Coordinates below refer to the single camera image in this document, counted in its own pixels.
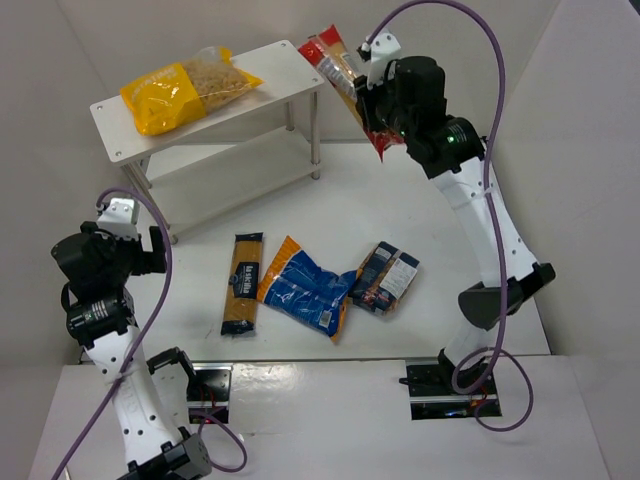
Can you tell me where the red spaghetti pasta bag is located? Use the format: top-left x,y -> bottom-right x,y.
297,24 -> 403,161

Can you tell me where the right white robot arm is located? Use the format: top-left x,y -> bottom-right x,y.
354,56 -> 556,388

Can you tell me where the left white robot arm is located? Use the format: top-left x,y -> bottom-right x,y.
51,222 -> 212,479

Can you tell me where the white two-tier shelf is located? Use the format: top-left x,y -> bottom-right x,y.
90,40 -> 324,241

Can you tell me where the blue orange pasta bag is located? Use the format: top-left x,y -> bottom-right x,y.
257,237 -> 358,342

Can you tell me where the yellow macaroni pasta bag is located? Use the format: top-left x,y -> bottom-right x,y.
120,46 -> 263,136

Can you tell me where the dark blue pasta bag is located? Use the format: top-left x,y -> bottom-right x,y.
348,241 -> 420,316

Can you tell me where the dark la sicilia spaghetti pack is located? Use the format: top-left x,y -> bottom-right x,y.
221,232 -> 263,336

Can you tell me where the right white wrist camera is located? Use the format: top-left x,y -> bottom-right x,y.
359,28 -> 402,90

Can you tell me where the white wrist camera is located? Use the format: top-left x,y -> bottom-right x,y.
97,198 -> 139,241
359,28 -> 402,90

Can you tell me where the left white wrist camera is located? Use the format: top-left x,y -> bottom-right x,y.
97,198 -> 139,241

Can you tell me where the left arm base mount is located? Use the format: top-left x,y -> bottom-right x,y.
187,362 -> 233,425

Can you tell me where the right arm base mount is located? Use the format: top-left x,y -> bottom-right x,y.
398,359 -> 502,421

